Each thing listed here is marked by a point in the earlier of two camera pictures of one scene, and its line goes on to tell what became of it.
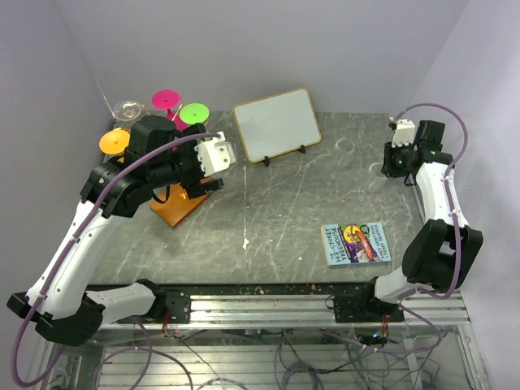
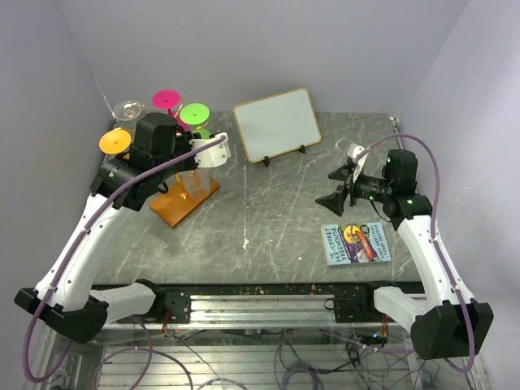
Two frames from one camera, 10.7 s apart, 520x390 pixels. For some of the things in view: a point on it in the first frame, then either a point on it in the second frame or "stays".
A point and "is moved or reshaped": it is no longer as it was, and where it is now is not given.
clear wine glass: [374, 171] is moved or reshaped
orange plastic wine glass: [114, 142] stays
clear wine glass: [342, 153] stays
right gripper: [388, 168] to [335, 201]
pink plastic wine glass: [170, 99] stays
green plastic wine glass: [194, 113] stays
